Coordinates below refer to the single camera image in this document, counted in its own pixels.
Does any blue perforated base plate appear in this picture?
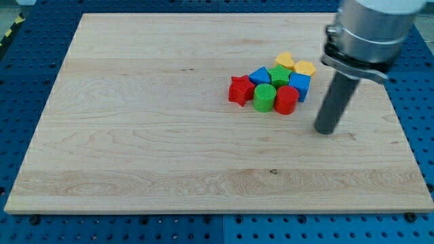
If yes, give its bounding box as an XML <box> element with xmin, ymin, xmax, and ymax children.
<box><xmin>1</xmin><ymin>1</ymin><xmax>433</xmax><ymax>243</ymax></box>

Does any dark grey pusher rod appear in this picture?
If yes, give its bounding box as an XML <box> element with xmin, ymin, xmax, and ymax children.
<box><xmin>314</xmin><ymin>71</ymin><xmax>360</xmax><ymax>135</ymax></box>

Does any yellow hexagon block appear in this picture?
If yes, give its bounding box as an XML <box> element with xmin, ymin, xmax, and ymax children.
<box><xmin>293</xmin><ymin>60</ymin><xmax>316</xmax><ymax>77</ymax></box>

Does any blue pentagon block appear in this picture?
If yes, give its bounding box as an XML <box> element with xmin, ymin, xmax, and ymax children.
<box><xmin>248</xmin><ymin>66</ymin><xmax>271</xmax><ymax>85</ymax></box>

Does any green star block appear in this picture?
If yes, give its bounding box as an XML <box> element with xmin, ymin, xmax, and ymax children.
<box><xmin>267</xmin><ymin>64</ymin><xmax>292</xmax><ymax>89</ymax></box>

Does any blue cube block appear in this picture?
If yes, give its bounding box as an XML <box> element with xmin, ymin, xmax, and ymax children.
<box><xmin>288</xmin><ymin>73</ymin><xmax>311</xmax><ymax>102</ymax></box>

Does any green cylinder block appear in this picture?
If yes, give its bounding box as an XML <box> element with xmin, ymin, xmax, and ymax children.
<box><xmin>252</xmin><ymin>83</ymin><xmax>277</xmax><ymax>113</ymax></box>

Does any red cylinder block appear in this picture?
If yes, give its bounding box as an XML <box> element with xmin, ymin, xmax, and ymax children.
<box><xmin>274</xmin><ymin>85</ymin><xmax>299</xmax><ymax>115</ymax></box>

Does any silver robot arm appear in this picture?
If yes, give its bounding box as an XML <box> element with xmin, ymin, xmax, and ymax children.
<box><xmin>321</xmin><ymin>0</ymin><xmax>427</xmax><ymax>84</ymax></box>

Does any yellow heart block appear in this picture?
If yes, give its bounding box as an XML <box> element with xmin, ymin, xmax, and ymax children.
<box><xmin>274</xmin><ymin>52</ymin><xmax>295</xmax><ymax>69</ymax></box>

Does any red star block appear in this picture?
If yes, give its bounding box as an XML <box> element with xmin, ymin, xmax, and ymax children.
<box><xmin>228</xmin><ymin>75</ymin><xmax>256</xmax><ymax>106</ymax></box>

